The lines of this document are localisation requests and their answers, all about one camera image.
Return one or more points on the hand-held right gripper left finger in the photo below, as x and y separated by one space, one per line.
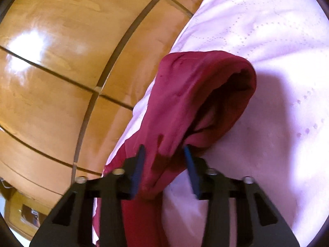
136 171

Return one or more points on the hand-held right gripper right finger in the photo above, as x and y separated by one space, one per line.
191 169

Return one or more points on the dark red garment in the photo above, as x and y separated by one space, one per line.
192 95

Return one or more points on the pink dotted bed sheet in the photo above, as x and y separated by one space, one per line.
270 108

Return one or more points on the wooden glass-door cabinet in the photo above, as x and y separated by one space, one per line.
23 211

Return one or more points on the wooden wardrobe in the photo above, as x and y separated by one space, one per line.
64 69

